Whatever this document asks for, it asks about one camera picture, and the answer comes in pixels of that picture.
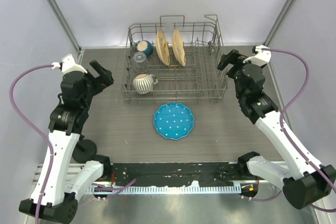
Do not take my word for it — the striped ceramic mug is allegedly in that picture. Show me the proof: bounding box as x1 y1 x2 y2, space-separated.
132 73 158 94

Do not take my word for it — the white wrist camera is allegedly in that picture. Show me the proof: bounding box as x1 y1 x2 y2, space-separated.
243 45 271 67
51 54 87 74

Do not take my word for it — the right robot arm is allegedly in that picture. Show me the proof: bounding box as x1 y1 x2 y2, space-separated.
217 46 335 209

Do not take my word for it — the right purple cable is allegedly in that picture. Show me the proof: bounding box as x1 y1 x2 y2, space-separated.
249 47 336 212

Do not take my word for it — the grey wire dish rack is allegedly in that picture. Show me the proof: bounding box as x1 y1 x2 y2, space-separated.
120 14 227 102

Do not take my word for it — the left beige plate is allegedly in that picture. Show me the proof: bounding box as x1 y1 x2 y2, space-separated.
156 30 170 66

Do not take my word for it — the blue ceramic bowl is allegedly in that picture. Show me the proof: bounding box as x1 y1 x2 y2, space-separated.
137 40 153 56

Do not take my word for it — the black phone stand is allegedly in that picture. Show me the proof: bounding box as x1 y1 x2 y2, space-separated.
72 139 97 164

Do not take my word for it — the beige plate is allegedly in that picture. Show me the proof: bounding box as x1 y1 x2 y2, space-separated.
172 28 186 67
156 30 170 66

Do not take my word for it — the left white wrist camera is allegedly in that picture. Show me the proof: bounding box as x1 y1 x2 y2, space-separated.
51 54 87 74

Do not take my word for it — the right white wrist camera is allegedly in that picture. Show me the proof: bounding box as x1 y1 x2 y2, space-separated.
243 45 271 67

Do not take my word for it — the white slotted cable duct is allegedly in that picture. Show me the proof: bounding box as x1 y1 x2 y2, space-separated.
88 184 242 195

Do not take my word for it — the clear glass cup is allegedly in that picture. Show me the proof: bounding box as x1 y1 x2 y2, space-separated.
133 52 149 73

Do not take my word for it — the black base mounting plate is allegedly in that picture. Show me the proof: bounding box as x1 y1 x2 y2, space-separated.
112 162 257 187

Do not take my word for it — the right beige plate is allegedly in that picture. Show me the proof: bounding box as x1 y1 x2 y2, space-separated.
172 28 186 67

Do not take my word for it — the blue polka dot plate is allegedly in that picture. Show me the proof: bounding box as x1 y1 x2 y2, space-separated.
153 102 195 141

